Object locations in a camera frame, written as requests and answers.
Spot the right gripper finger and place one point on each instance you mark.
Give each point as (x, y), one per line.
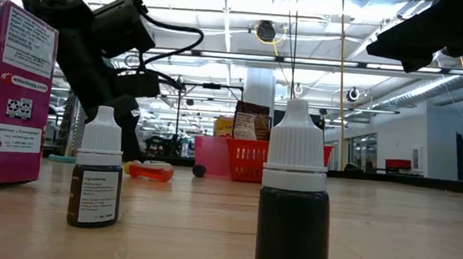
(409, 44)

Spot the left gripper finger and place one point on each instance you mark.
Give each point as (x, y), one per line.
(131, 130)

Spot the magenta Raisin Bran cereal box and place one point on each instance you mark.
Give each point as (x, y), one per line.
(13, 90)

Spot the small black ball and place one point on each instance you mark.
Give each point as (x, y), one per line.
(199, 170)

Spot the dropper bottle with ingredients label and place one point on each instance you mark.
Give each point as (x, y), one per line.
(94, 201)

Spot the yellow Corn Pops cereal box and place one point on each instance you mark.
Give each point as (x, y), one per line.
(223, 129)

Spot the brown pouch with nutrition label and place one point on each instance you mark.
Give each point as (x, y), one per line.
(252, 123)

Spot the dropper bottle with red label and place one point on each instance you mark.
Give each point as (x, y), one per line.
(293, 232)

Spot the pink plastic bin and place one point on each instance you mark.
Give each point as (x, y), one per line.
(211, 156)

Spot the glass partition window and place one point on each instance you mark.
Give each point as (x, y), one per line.
(362, 153)

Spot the red plastic basket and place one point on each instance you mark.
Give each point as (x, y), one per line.
(245, 163)

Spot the red seat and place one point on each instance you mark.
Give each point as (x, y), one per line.
(398, 163)

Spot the dark standing panel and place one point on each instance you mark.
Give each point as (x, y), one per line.
(461, 162)

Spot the white building column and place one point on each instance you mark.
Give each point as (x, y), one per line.
(259, 86)

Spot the silver ventilation duct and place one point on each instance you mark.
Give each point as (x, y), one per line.
(430, 88)

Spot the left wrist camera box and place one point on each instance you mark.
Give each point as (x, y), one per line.
(122, 26)

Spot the black camera rig stand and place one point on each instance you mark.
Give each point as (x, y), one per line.
(212, 86)

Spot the long ceiling light rail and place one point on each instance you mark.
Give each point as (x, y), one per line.
(236, 56)

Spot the black metal table frame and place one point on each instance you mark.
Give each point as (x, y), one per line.
(375, 178)

